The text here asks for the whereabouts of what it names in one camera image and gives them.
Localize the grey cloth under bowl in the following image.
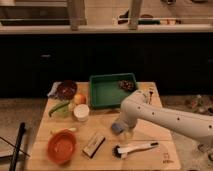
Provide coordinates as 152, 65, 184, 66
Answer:
47, 82, 61, 98

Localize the red orange bowl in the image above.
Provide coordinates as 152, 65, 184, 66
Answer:
46, 130, 76, 165

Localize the small metal fork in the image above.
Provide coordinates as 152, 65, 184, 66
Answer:
149, 88, 154, 104

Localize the orange round fruit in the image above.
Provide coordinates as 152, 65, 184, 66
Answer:
74, 93, 86, 105

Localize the blue sponge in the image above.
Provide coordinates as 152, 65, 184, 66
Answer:
111, 123, 124, 134

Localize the green plastic tray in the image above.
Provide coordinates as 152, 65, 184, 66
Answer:
89, 73, 138, 109

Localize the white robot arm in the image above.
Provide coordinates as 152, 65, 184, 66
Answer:
117, 90, 213, 147

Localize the wooden block eraser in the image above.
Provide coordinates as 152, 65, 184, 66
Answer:
82, 133, 105, 158

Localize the black pole on left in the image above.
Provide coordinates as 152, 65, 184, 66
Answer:
9, 122, 25, 171

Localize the dark brown bowl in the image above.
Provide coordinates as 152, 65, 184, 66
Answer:
56, 80, 77, 100

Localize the white handled dish brush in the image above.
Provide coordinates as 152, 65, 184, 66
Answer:
112, 142, 159, 158

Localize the green vegetable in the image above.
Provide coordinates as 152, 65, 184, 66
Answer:
48, 101, 69, 117

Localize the white lidded jar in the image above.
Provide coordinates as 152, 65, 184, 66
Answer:
74, 104, 90, 122

